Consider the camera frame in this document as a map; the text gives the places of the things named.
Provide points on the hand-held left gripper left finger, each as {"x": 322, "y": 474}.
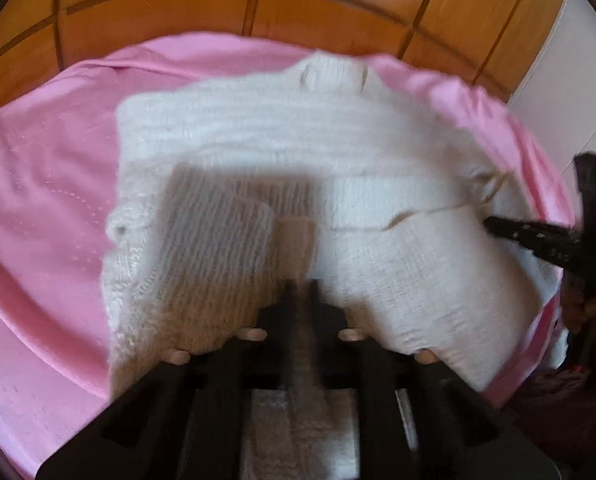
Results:
{"x": 198, "y": 400}

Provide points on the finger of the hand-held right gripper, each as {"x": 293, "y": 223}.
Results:
{"x": 532, "y": 237}

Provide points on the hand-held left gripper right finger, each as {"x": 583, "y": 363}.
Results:
{"x": 402, "y": 400}

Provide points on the white knitted sweater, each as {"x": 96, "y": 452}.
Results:
{"x": 278, "y": 160}

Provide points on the person's right hand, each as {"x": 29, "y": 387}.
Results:
{"x": 595, "y": 310}

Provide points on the person's dark clothing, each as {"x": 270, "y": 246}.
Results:
{"x": 567, "y": 410}

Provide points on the pink blanket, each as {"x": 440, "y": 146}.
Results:
{"x": 43, "y": 185}

